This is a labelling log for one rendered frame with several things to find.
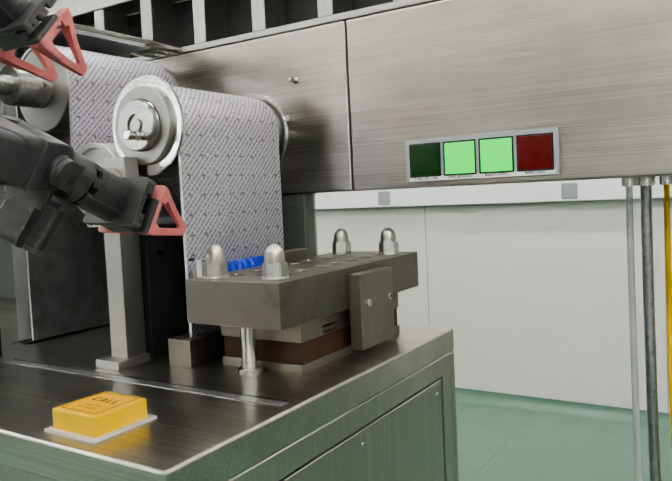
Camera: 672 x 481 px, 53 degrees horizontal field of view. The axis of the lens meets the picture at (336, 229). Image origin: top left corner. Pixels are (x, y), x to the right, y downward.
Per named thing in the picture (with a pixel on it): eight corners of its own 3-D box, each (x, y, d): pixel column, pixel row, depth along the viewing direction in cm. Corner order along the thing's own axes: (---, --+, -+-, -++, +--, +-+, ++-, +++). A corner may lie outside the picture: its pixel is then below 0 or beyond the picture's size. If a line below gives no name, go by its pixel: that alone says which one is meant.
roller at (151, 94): (115, 165, 102) (113, 88, 101) (229, 167, 123) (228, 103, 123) (170, 164, 96) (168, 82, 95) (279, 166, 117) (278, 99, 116)
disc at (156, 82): (113, 176, 103) (110, 79, 102) (116, 176, 104) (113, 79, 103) (183, 175, 95) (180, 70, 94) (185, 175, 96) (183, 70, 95)
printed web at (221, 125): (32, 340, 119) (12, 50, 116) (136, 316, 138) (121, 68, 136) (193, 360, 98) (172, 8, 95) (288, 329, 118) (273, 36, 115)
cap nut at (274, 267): (255, 279, 88) (253, 245, 87) (272, 276, 91) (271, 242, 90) (278, 280, 86) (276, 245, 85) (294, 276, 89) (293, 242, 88)
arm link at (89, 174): (62, 142, 75) (40, 131, 79) (29, 195, 74) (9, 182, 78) (109, 170, 80) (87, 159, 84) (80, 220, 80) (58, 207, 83)
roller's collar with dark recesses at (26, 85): (-2, 107, 109) (-5, 67, 109) (31, 110, 114) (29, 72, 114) (21, 103, 106) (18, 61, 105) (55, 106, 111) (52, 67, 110)
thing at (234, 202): (185, 283, 97) (178, 155, 96) (282, 264, 117) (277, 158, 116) (188, 283, 97) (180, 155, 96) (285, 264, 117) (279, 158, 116)
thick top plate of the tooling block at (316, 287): (187, 323, 92) (184, 279, 91) (340, 282, 125) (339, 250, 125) (280, 331, 83) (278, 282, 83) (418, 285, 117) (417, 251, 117)
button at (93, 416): (52, 430, 71) (51, 407, 71) (106, 410, 77) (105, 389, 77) (95, 440, 68) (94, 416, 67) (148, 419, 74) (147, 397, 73)
